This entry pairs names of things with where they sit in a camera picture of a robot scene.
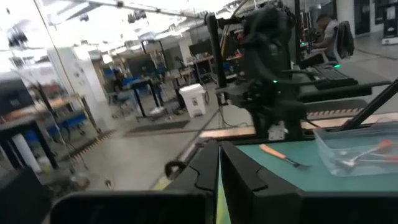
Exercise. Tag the silver metal bracket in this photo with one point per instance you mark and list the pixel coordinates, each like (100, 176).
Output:
(276, 132)

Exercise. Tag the black background desk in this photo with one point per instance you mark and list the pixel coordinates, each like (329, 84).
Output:
(149, 90)

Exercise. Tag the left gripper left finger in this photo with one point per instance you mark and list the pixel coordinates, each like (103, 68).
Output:
(174, 205)

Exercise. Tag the yellow translucent plastic bin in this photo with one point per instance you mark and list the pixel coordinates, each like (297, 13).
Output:
(222, 208)

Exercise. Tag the clear plastic bin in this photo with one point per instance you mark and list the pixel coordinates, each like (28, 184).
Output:
(329, 155)

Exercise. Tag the black striped floor mat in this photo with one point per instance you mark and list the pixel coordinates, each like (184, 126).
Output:
(158, 126)
(90, 146)

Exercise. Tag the person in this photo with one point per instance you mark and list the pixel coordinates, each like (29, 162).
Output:
(122, 87)
(326, 34)

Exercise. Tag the wooden table with blue drawers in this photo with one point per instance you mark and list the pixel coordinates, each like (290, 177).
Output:
(46, 118)

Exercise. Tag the grey equipment cart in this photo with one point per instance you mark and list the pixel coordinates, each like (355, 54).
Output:
(326, 93)

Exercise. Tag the white trash bin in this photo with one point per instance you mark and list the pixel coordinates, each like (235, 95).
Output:
(193, 99)

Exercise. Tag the black diagonal beam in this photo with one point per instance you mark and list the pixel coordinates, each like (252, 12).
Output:
(370, 107)

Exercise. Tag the black keyboard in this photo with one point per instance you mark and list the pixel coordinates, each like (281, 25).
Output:
(334, 76)

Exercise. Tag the teal table mat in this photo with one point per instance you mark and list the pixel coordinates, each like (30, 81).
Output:
(311, 177)

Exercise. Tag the black office chair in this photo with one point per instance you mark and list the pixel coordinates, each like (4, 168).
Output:
(343, 40)

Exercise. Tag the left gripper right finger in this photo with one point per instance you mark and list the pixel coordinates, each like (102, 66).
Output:
(280, 205)

